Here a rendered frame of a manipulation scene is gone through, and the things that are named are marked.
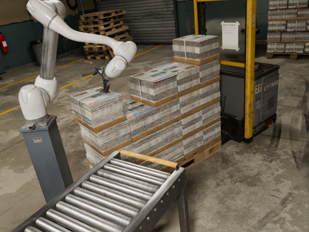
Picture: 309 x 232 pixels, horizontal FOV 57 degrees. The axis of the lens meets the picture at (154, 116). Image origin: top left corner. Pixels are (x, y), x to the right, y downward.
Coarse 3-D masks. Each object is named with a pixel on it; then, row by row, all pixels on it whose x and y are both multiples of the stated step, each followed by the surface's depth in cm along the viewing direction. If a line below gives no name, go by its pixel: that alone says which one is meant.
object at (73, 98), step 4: (92, 88) 246; (96, 88) 244; (100, 88) 243; (80, 92) 239; (84, 92) 238; (88, 92) 237; (92, 92) 237; (96, 92) 235; (72, 96) 232; (76, 96) 231; (80, 96) 230; (84, 96) 229; (72, 100) 232; (76, 100) 225; (72, 104) 237; (76, 104) 229; (72, 108) 239; (76, 108) 231; (72, 112) 241; (76, 112) 233; (76, 116) 237
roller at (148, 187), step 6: (102, 174) 175; (108, 174) 172; (114, 174) 171; (114, 180) 170; (120, 180) 167; (126, 180) 165; (132, 180) 164; (138, 180) 163; (132, 186) 163; (138, 186) 160; (144, 186) 158; (150, 186) 157; (156, 186) 156; (150, 192) 156
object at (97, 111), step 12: (96, 96) 226; (108, 96) 222; (120, 96) 223; (84, 108) 218; (96, 108) 212; (108, 108) 219; (120, 108) 227; (84, 120) 225; (96, 120) 215; (108, 120) 222
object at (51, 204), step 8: (112, 152) 195; (104, 160) 187; (96, 168) 179; (88, 176) 172; (72, 184) 167; (80, 184) 167; (64, 192) 160; (72, 192) 162; (56, 200) 155; (64, 200) 158; (40, 208) 151; (48, 208) 150; (32, 216) 146; (40, 216) 146; (24, 224) 141; (32, 224) 142
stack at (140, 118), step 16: (192, 96) 277; (128, 112) 248; (144, 112) 244; (160, 112) 256; (176, 112) 268; (112, 128) 227; (128, 128) 236; (144, 128) 248; (176, 128) 273; (192, 128) 289; (96, 144) 231; (112, 144) 231; (144, 144) 252; (160, 144) 266; (176, 144) 280; (192, 144) 294; (96, 160) 247; (128, 160) 246; (176, 160) 286
